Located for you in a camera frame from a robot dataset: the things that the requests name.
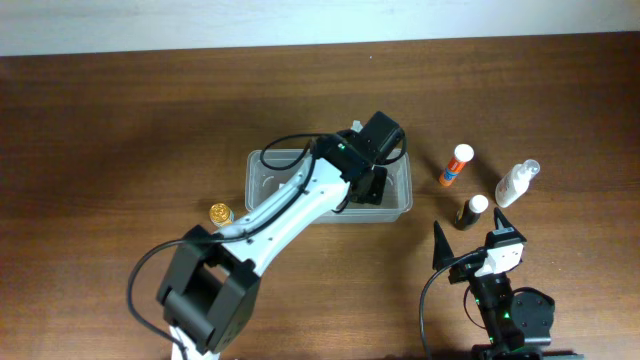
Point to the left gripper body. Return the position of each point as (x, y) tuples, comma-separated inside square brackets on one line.
[(375, 193)]

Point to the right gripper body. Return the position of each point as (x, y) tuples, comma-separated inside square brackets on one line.
[(466, 271)]

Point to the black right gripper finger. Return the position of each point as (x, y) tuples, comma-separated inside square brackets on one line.
[(505, 231), (442, 255)]

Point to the white spray bottle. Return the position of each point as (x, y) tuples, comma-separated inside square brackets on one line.
[(516, 182)]

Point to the small gold-lidded jar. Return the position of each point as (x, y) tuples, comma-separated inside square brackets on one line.
[(221, 215)]

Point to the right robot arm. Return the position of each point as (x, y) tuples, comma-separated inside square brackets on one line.
[(517, 321)]

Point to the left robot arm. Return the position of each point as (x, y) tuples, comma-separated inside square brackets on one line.
[(210, 289)]

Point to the clear plastic container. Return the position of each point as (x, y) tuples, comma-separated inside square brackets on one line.
[(397, 197)]

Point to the dark bottle white cap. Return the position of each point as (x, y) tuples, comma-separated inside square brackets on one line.
[(470, 213)]

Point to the orange tube white cap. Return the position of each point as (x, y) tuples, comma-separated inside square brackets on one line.
[(463, 153)]

